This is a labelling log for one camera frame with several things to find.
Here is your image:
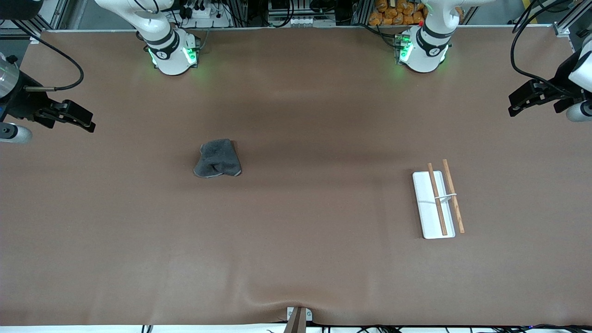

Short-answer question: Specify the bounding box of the grey towel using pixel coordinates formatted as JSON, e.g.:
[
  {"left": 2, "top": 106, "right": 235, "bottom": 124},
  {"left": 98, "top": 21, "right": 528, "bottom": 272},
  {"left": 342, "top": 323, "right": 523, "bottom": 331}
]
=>
[{"left": 193, "top": 138, "right": 242, "bottom": 179}]

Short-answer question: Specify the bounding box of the white rack with wooden bars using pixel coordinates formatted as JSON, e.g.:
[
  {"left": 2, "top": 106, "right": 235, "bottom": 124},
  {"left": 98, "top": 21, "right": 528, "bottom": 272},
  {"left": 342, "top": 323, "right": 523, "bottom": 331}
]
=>
[{"left": 412, "top": 159, "right": 465, "bottom": 240}]

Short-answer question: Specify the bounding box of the orange packaged items pile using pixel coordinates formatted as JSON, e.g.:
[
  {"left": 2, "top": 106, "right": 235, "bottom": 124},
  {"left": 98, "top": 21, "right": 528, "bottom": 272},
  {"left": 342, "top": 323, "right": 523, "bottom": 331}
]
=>
[{"left": 369, "top": 0, "right": 464, "bottom": 26}]

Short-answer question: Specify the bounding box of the white power strip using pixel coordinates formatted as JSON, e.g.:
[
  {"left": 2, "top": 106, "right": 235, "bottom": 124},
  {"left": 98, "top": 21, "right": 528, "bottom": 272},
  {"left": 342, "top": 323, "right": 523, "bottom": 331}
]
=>
[{"left": 178, "top": 2, "right": 232, "bottom": 28}]

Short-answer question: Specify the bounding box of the brown table mat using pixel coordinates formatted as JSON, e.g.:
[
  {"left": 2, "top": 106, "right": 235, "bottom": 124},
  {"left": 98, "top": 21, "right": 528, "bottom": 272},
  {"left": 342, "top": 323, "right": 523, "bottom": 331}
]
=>
[{"left": 0, "top": 25, "right": 592, "bottom": 327}]

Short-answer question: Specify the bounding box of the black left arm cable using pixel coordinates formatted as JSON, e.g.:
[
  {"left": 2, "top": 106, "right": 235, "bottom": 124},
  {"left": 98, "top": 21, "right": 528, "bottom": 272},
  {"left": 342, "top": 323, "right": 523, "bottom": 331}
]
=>
[{"left": 510, "top": 0, "right": 576, "bottom": 99}]

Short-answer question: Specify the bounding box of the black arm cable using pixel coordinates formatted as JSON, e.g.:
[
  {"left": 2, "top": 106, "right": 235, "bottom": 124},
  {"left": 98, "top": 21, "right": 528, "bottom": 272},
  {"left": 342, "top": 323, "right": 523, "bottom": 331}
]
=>
[
  {"left": 510, "top": 0, "right": 576, "bottom": 99},
  {"left": 12, "top": 18, "right": 85, "bottom": 92}
]

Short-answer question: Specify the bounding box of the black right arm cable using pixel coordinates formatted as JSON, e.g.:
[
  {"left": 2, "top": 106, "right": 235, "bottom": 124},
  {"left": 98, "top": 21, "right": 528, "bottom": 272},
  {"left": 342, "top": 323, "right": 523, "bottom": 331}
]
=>
[{"left": 12, "top": 18, "right": 85, "bottom": 92}]

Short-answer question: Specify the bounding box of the aluminium frame profile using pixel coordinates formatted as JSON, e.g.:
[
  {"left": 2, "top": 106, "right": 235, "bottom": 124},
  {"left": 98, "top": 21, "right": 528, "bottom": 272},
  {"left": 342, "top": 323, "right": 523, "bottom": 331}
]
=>
[
  {"left": 553, "top": 0, "right": 592, "bottom": 37},
  {"left": 0, "top": 0, "right": 70, "bottom": 37}
]

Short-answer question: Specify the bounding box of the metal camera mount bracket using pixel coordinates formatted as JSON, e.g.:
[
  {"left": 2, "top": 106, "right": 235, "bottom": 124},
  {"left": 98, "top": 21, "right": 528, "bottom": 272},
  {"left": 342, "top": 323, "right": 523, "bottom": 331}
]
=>
[{"left": 283, "top": 306, "right": 313, "bottom": 333}]

